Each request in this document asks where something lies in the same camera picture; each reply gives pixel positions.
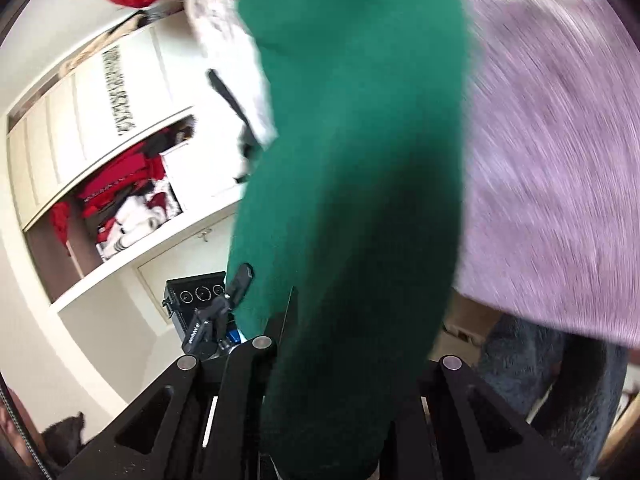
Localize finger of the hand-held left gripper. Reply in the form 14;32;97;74
225;262;255;311

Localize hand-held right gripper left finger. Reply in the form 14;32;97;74
57;287;299;480

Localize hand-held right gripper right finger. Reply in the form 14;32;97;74
385;355;591;480

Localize green varsity jacket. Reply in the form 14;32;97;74
225;0;473;480

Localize stack of red clothes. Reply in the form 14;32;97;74
50;142;168;261

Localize person's legs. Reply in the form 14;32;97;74
477;312;628;480

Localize white folded towel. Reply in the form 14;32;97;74
237;35;279;148

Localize white sliding wardrobe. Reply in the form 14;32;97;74
7;5;251;321

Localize purple floral blanket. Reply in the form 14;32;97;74
182;0;640;351

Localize black braided cable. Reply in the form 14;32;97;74
0;385;53;480

